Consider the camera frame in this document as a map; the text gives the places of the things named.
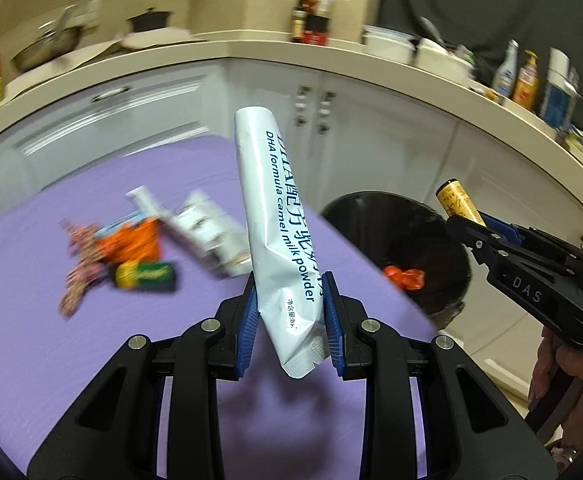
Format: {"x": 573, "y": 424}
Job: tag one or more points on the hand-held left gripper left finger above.
{"x": 249, "y": 320}

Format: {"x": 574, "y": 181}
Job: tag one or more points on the black lidded pot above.
{"x": 149, "y": 22}

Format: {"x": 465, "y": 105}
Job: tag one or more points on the green label small bottle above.
{"x": 146, "y": 275}

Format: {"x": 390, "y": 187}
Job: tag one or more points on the blue bottle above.
{"x": 555, "y": 105}

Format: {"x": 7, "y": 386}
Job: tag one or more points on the white lidded container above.
{"x": 389, "y": 47}

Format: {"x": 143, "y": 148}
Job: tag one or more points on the dark olive oil bottle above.
{"x": 299, "y": 22}

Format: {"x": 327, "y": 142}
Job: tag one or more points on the yellow label small bottle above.
{"x": 456, "y": 200}

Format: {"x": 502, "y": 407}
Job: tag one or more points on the white bin with black liner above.
{"x": 371, "y": 230}

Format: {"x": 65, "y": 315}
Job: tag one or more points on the white powder sachet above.
{"x": 271, "y": 210}

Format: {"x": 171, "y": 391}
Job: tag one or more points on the white open container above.
{"x": 444, "y": 62}

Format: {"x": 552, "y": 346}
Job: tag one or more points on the purple tablecloth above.
{"x": 46, "y": 260}

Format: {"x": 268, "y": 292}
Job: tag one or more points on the orange detergent bottle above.
{"x": 525, "y": 85}

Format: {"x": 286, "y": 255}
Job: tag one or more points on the tall white packet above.
{"x": 325, "y": 2}

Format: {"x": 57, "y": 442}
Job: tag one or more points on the white packet with black print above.
{"x": 206, "y": 235}

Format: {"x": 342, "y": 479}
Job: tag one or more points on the black holder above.
{"x": 317, "y": 23}

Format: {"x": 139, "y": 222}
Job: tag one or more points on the red checkered candy wrapper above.
{"x": 84, "y": 260}

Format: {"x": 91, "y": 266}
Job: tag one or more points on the beige stove cover sheet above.
{"x": 121, "y": 50}

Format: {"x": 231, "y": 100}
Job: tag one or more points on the small orange wrapper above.
{"x": 131, "y": 242}

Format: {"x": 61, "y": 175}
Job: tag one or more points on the orange plastic bag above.
{"x": 404, "y": 277}

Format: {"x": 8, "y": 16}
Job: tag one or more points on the metal spoon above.
{"x": 431, "y": 30}

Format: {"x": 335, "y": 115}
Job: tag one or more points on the yellow green packet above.
{"x": 579, "y": 142}

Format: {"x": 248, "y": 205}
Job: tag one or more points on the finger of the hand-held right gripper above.
{"x": 471, "y": 235}
{"x": 504, "y": 231}

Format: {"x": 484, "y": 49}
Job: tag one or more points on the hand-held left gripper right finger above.
{"x": 332, "y": 330}

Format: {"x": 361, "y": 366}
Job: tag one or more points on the metal wok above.
{"x": 46, "y": 50}

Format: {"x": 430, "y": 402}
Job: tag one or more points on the red box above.
{"x": 315, "y": 38}

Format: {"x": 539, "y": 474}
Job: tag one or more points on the white spray bottle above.
{"x": 505, "y": 75}

